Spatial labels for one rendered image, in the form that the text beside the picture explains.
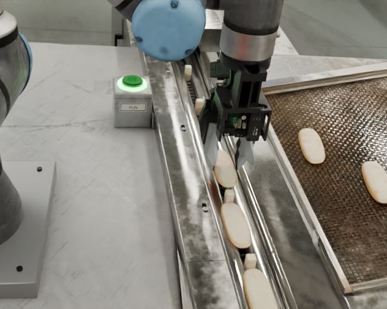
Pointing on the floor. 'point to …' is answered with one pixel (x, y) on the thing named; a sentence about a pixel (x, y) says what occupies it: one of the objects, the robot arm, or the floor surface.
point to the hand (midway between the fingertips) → (224, 160)
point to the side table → (93, 186)
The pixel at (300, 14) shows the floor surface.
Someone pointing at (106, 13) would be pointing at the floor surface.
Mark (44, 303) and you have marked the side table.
